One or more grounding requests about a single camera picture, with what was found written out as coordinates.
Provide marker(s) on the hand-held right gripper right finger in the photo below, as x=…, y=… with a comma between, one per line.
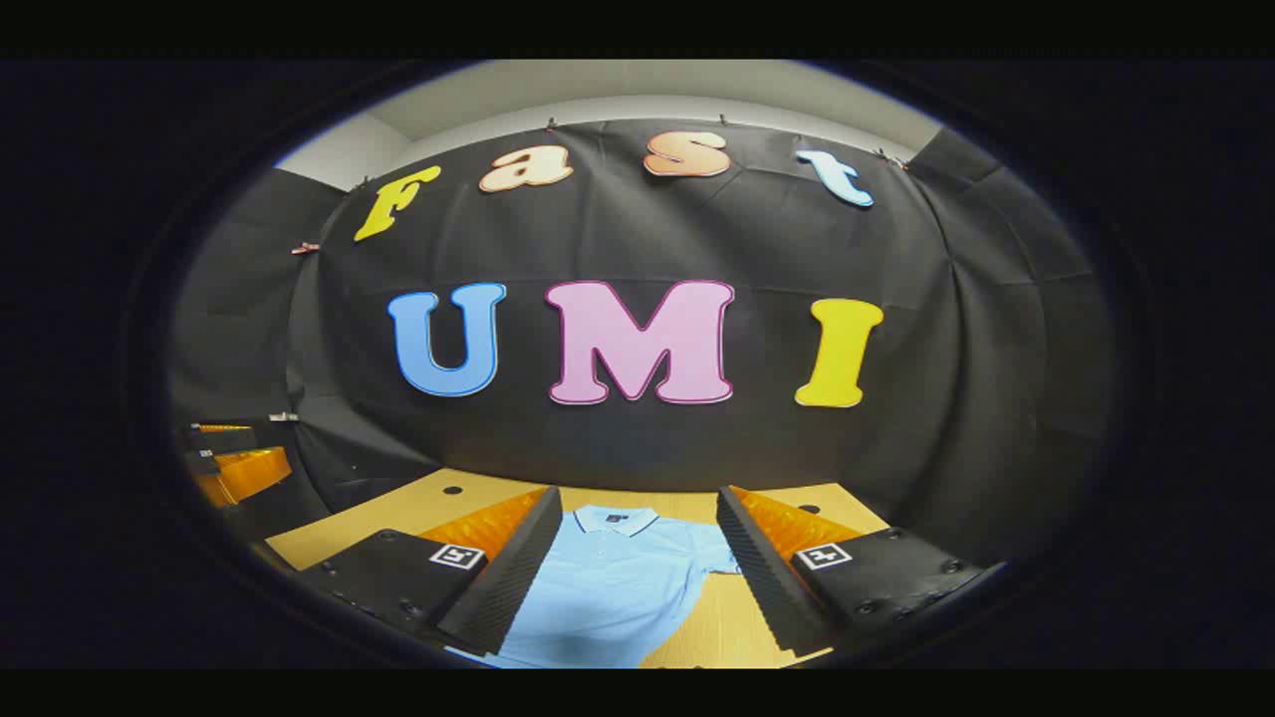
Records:
x=762, y=573

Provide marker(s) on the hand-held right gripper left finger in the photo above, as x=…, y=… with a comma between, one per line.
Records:
x=516, y=580

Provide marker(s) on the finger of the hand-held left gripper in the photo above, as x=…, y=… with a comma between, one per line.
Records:
x=224, y=440
x=249, y=473

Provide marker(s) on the black backdrop cloth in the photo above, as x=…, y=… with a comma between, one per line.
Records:
x=637, y=239

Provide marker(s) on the light blue T-shirt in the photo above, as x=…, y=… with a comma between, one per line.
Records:
x=618, y=588

